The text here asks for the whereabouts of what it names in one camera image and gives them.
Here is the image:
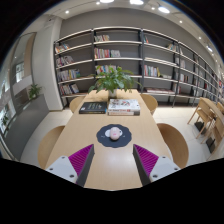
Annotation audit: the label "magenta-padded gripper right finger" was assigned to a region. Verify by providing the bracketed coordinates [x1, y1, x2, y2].
[132, 143, 182, 187]

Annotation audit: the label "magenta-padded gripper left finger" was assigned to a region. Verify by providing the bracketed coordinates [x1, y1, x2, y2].
[44, 143, 96, 188]

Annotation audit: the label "pink computer mouse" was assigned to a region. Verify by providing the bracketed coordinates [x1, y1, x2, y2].
[109, 126, 123, 141]

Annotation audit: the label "dark round cartoon mouse pad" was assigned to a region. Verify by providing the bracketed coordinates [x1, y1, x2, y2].
[96, 123, 133, 149]

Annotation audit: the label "black book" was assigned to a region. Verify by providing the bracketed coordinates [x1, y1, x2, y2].
[78, 101, 108, 115]

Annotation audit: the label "white book orange spine text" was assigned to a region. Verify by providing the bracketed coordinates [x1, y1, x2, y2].
[107, 109, 141, 117]

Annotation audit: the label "large white illustrated book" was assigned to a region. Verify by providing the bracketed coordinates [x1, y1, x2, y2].
[107, 98, 142, 113]

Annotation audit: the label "small green background plant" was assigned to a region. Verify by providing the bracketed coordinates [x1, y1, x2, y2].
[28, 83, 43, 100]

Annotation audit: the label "green potted plant white pot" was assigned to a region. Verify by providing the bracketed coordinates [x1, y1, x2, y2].
[88, 65, 141, 99]

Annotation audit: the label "grey bookshelf unit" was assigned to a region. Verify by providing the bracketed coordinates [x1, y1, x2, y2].
[53, 26, 224, 109]

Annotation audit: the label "ceiling lights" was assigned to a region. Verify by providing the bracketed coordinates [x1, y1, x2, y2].
[64, 0, 214, 53]

